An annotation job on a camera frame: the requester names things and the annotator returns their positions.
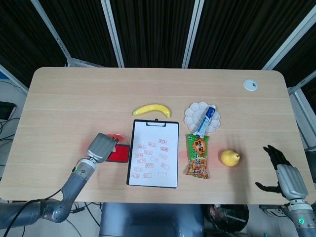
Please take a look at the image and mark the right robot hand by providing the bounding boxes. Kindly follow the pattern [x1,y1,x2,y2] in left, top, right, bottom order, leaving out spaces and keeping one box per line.
[255,145,309,198]

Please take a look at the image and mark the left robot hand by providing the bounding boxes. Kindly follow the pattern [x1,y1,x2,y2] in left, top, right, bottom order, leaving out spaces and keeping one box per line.
[86,132,120,163]

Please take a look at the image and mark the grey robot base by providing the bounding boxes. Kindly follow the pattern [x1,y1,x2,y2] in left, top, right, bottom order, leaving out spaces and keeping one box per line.
[98,202,205,237]

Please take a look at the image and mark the red ink pad case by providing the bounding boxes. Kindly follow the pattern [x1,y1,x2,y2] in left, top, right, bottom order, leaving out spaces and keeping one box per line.
[105,133,130,164]

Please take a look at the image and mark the yellow banana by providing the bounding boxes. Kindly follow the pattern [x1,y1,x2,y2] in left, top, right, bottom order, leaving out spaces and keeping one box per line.
[132,103,173,119]

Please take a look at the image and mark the yellow pear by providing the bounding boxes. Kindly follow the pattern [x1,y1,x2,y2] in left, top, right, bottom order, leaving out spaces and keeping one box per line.
[220,149,241,168]

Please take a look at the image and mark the black waste bin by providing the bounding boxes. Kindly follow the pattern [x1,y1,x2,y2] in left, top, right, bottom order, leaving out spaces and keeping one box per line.
[204,204,249,234]

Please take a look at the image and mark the green snack bag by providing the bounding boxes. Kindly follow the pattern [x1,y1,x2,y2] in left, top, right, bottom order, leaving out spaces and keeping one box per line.
[185,133,210,180]

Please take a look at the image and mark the white flower palette dish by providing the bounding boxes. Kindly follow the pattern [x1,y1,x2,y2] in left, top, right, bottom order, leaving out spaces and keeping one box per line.
[184,101,221,135]

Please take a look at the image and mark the black box device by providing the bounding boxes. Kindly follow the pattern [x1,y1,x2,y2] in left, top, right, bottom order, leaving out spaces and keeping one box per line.
[0,102,17,119]

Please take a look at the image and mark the blue white tube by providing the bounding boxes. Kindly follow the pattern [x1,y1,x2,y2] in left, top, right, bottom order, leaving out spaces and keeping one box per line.
[193,104,217,138]

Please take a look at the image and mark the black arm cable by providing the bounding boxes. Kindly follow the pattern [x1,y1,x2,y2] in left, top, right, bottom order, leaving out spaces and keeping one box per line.
[0,189,62,237]

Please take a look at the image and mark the white cable grommet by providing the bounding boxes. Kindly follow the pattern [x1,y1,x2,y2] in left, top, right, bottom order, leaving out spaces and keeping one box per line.
[243,79,258,91]

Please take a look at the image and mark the aluminium frame post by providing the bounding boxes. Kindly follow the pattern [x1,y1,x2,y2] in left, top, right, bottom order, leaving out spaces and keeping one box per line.
[31,0,75,67]
[261,11,316,71]
[100,0,125,68]
[182,0,205,69]

